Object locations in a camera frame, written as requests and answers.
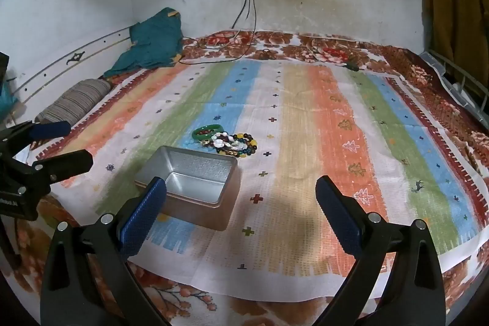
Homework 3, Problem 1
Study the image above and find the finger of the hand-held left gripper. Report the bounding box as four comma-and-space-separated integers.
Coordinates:
32, 149, 94, 183
0, 121, 72, 159

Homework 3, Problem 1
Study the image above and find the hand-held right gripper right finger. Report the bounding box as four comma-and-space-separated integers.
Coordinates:
315, 175, 447, 326

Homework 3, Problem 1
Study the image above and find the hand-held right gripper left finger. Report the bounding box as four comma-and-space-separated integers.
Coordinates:
40, 176, 171, 326

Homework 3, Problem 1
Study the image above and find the silver metal tin box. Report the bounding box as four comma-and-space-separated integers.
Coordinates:
134, 146, 242, 232

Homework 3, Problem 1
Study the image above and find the green jade bangle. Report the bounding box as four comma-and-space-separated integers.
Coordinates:
192, 124, 225, 142

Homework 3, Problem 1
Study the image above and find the yellow and dark bead bracelet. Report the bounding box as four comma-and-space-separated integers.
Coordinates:
228, 133, 259, 159

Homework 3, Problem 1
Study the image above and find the grey striped pillow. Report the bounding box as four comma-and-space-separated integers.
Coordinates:
35, 79, 112, 125

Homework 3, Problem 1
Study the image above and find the colourful striped mat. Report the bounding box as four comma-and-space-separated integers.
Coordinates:
36, 59, 484, 302

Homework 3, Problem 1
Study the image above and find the teal cloth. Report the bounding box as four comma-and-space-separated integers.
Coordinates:
103, 7, 184, 78

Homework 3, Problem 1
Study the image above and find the clear plastic bin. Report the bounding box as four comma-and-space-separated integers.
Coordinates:
418, 50, 489, 109

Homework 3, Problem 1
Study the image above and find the black cable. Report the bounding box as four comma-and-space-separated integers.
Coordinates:
178, 0, 276, 65

